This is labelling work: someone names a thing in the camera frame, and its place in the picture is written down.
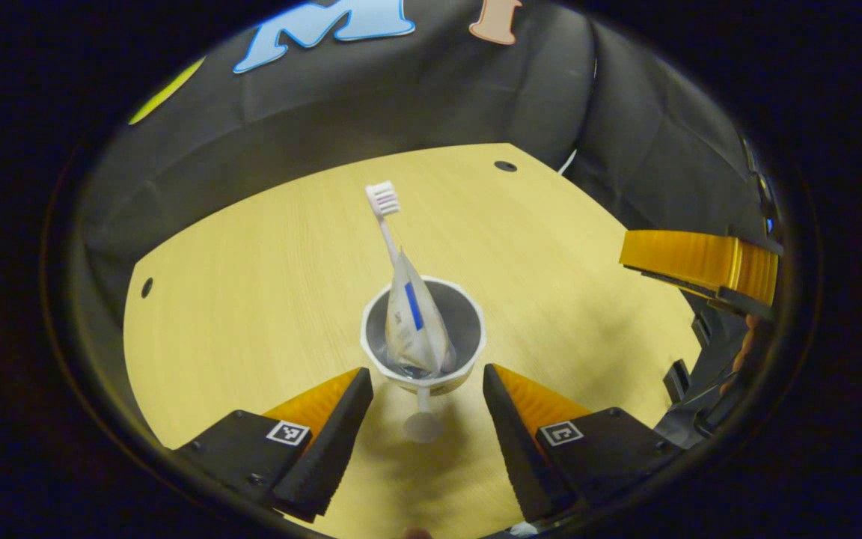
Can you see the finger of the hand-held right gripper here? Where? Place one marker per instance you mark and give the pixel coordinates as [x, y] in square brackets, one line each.
[693, 258]

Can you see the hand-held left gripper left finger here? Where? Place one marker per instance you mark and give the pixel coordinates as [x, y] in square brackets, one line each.
[330, 449]

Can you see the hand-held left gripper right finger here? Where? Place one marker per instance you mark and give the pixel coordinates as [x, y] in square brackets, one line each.
[513, 457]

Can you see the white cup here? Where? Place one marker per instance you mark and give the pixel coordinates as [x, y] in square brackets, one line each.
[468, 329]

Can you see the white toothpaste tube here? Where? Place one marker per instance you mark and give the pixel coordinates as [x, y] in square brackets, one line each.
[420, 329]

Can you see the white toothbrush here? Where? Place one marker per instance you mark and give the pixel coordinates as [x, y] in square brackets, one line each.
[384, 206]

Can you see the black backdrop cloth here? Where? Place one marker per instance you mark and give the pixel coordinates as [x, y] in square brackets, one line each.
[401, 97]

